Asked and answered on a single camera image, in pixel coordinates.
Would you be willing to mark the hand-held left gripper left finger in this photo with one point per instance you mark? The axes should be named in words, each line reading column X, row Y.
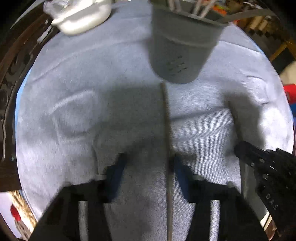
column 116, row 171

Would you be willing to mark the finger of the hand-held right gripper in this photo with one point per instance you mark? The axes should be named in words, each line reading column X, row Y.
column 245, row 150

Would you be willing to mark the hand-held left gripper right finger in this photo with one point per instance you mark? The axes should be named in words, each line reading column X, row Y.
column 182, row 178

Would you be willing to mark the single thin metal chopstick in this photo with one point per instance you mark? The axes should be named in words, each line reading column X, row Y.
column 167, row 139

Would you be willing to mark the perforated steel utensil holder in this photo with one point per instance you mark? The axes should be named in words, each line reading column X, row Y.
column 182, row 46

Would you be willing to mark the bunch of steel chopsticks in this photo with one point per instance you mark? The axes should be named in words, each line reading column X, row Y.
column 198, row 8

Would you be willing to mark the red plastic chair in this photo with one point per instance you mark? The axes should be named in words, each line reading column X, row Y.
column 291, row 92

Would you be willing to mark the grey table cloth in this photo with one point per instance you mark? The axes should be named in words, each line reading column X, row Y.
column 92, row 92

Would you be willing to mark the blue table cover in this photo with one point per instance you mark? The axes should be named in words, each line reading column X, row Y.
column 22, row 88

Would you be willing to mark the white bowl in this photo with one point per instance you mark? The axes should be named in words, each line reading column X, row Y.
column 85, row 19

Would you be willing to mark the clear plastic bag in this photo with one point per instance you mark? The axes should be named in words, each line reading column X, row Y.
column 60, row 5

